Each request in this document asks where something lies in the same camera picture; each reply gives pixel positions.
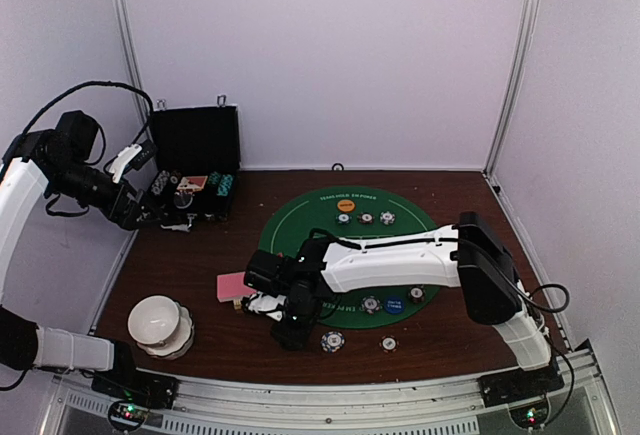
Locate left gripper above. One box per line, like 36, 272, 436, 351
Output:
46, 158, 166, 230

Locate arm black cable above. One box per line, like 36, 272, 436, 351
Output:
499, 274, 571, 316
24, 80, 156, 156

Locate blue small blind button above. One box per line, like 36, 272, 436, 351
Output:
384, 297, 406, 315

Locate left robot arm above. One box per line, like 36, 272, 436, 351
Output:
1, 111, 153, 399

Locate red cards in case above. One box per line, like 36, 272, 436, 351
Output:
177, 176, 208, 192

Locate orange black poker chip stack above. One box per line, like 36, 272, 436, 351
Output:
379, 335, 399, 353

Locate red backed card deck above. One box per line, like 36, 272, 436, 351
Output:
216, 272, 247, 303

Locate white scalloped plate stack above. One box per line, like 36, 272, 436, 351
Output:
136, 306, 195, 360

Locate orange dealer button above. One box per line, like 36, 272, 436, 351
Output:
337, 199, 356, 213

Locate white ceramic bowl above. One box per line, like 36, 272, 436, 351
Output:
127, 295, 180, 346

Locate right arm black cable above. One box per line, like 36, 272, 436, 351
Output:
499, 274, 571, 316

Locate green chips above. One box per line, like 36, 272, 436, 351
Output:
335, 213, 352, 225

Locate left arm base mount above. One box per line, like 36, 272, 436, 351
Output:
91, 371, 179, 409

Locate black poker case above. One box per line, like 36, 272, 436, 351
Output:
147, 105, 241, 231

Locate blue white poker chip stack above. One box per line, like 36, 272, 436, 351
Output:
320, 331, 346, 353

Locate round green poker mat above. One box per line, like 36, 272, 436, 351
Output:
259, 186, 440, 330

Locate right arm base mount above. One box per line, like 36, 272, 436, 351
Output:
477, 367, 564, 408

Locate teal chips in case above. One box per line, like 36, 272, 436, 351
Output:
207, 172, 235, 197

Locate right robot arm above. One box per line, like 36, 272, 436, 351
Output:
271, 212, 553, 397

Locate blue white chips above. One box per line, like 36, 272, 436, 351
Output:
361, 296, 381, 315
379, 210, 396, 226

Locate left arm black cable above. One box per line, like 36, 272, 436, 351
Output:
24, 80, 156, 156

